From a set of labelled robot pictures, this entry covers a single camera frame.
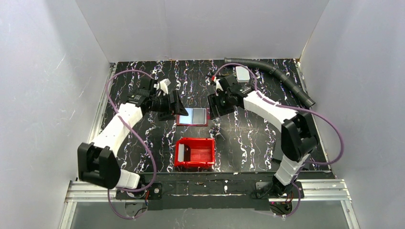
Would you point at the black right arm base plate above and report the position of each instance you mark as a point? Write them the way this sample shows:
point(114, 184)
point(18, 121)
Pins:
point(270, 190)

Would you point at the aluminium frame rail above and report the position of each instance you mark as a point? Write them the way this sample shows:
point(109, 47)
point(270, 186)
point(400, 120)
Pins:
point(219, 197)

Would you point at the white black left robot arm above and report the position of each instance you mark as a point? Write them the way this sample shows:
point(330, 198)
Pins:
point(97, 163)

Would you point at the white rectangular box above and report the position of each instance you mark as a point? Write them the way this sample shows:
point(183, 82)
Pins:
point(242, 74)

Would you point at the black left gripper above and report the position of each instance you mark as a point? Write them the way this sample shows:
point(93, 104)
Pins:
point(170, 103)

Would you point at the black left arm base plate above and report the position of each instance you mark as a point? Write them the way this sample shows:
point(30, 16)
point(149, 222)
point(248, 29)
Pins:
point(152, 193)

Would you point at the red plastic bin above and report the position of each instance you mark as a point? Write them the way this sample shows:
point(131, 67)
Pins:
point(195, 153)

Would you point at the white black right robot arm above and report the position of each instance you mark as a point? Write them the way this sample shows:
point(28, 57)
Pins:
point(298, 133)

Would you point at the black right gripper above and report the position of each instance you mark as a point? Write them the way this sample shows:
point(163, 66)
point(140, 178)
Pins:
point(216, 103)

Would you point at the lower black card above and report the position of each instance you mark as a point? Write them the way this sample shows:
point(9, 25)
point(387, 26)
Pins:
point(277, 154)

